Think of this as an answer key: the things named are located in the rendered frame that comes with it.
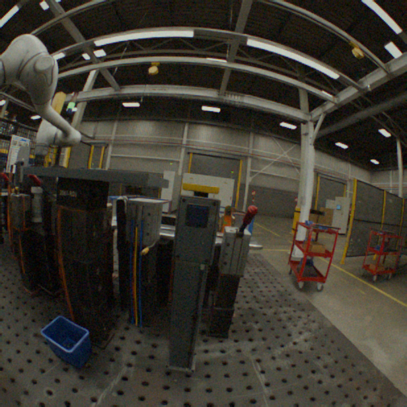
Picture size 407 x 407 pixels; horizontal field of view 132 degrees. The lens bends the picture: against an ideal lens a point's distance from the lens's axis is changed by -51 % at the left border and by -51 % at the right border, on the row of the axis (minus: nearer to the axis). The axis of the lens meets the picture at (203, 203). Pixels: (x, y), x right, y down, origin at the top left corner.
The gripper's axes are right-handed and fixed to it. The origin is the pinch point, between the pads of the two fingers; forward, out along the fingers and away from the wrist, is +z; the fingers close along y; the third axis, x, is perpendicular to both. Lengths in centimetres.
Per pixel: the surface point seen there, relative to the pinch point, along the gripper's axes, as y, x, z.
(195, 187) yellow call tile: -37, -95, -9
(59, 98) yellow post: 44, 58, -86
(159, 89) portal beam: 290, 49, -235
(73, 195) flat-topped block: -38, -70, -5
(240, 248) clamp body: -21, -107, 4
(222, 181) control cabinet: 792, -141, -80
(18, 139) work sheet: 7, 55, -35
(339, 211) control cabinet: 738, -793, -24
